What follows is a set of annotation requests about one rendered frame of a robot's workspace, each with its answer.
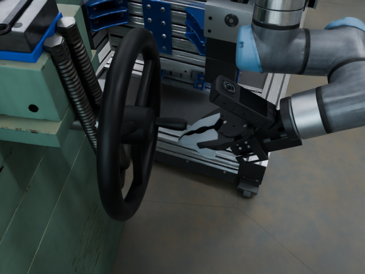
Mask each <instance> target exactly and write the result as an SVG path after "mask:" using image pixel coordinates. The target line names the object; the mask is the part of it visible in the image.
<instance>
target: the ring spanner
mask: <svg viewBox="0 0 365 274"><path fill-rule="evenodd" d="M29 1H30V0H20V1H19V2H18V4H17V5H16V6H15V7H14V8H13V10H12V11H11V12H10V14H9V15H8V16H7V17H6V18H5V19H4V21H3V22H2V23H0V28H6V29H5V30H1V31H0V36H2V35H6V34H8V33H9V32H10V31H11V26H10V25H11V24H12V23H13V22H14V20H15V19H16V18H17V16H18V15H19V14H20V12H21V11H22V10H23V9H24V7H25V6H26V5H27V4H28V3H29Z"/></svg>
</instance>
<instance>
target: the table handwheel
mask: <svg viewBox="0 0 365 274"><path fill-rule="evenodd" d="M140 51H141V53H142V56H143V61H144V66H143V71H142V76H141V81H140V86H139V90H138V92H137V96H136V101H135V105H125V102H126V97H127V92H128V87H129V82H130V78H131V74H132V71H133V68H134V65H135V61H136V59H137V56H138V54H139V52H140ZM160 108H161V65H160V56H159V50H158V46H157V43H156V40H155V38H154V37H153V35H152V33H151V32H150V31H149V30H147V29H145V28H141V27H138V28H134V29H132V30H130V31H128V32H127V33H126V35H125V36H124V37H123V38H122V40H121V41H120V43H119V44H118V46H117V48H116V50H115V53H114V56H113V57H112V61H111V64H110V67H109V70H108V74H107V77H106V81H105V85H104V90H103V95H102V101H101V105H100V110H98V109H93V112H94V114H95V117H96V119H95V120H96V125H95V126H96V129H95V130H96V132H97V150H96V164H97V180H98V189H99V195H100V199H101V202H102V205H103V208H104V210H105V211H106V213H107V215H108V216H109V217H110V218H112V219H113V220H115V221H118V222H123V221H126V220H128V219H130V218H131V217H133V215H134V214H135V213H136V212H137V210H138V208H139V206H140V204H141V202H142V200H143V197H144V195H145V192H146V189H147V185H148V182H149V178H150V174H151V171H152V167H153V161H154V156H155V150H156V143H157V139H158V131H159V127H158V126H156V125H155V121H156V117H160ZM70 129H71V130H79V131H84V130H83V128H82V126H81V123H80V121H79V119H78V118H77V115H76V117H75V119H74V121H73V123H72V125H71V128H70ZM121 144H128V145H131V151H132V158H133V181H132V184H131V186H130V189H129V191H128V193H127V195H126V197H125V198H124V199H123V196H122V189H121V177H120V152H121Z"/></svg>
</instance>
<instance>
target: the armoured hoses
mask: <svg viewBox="0 0 365 274"><path fill-rule="evenodd" d="M56 27H57V29H58V31H59V33H60V34H62V35H63V36H64V37H62V36H60V35H53V36H50V37H48V38H46V39H45V41H44V42H43V47H44V49H45V51H46V52H47V53H49V54H50V55H51V57H52V58H53V61H54V62H55V65H56V69H57V70H58V73H59V74H60V77H61V80H62V83H63V84H64V87H65V90H66V91H67V94H68V97H69V98H70V102H71V103H72V106H73V109H74V111H75V112H76V115H77V118H78V119H79V121H80V123H81V126H82V128H83V130H84V132H85V134H86V136H87V139H88V140H89V142H90V144H91V147H92V149H93V151H94V154H95V156H96V150H97V132H96V130H95V129H96V126H95V125H96V120H95V119H96V117H95V114H94V112H93V109H98V110H100V105H101V101H102V95H103V92H102V90H101V88H100V84H99V82H98V79H97V77H96V74H95V71H94V69H93V66H92V64H91V61H90V58H89V55H88V53H87V50H86V48H85V45H84V43H83V40H82V37H81V35H80V32H79V29H78V26H77V24H76V21H75V19H74V17H69V16H65V17H63V18H61V19H59V20H57V23H56ZM66 43H67V44H66ZM71 57H72V58H71ZM72 60H73V61H72ZM74 64H75V65H74ZM75 67H76V68H75ZM130 150H131V145H128V144H121V152H120V177H121V189H122V188H123V187H124V181H125V170H126V169H128V168H129V166H130Z"/></svg>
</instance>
